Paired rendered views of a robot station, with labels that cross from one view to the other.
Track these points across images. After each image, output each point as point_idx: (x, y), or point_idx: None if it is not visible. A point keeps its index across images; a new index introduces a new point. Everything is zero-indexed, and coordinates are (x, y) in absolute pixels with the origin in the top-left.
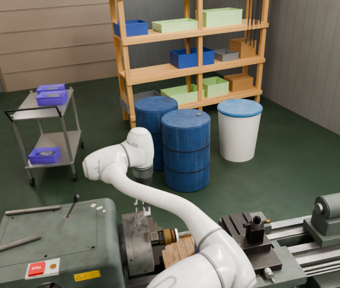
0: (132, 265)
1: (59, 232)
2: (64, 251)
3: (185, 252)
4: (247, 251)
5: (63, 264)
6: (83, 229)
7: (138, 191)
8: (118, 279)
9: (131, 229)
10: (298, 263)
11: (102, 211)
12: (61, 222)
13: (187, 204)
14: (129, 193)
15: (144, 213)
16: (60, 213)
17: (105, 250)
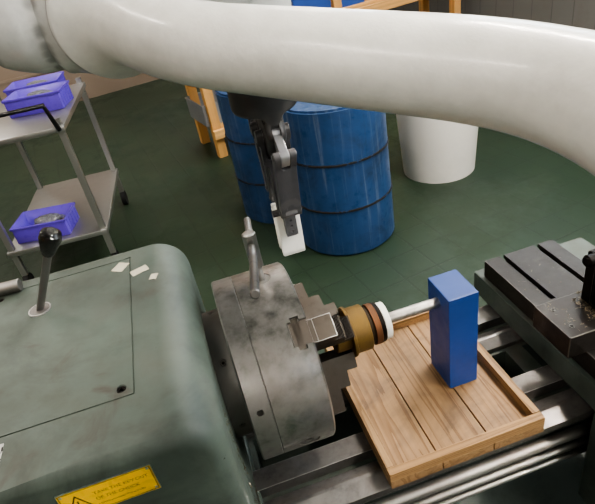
0: (268, 428)
1: (9, 359)
2: (22, 416)
3: (406, 370)
4: None
5: (14, 466)
6: (88, 337)
7: (247, 28)
8: (227, 486)
9: (245, 316)
10: None
11: (148, 277)
12: (20, 327)
13: (570, 31)
14: (200, 56)
15: (284, 246)
16: (19, 303)
17: (164, 391)
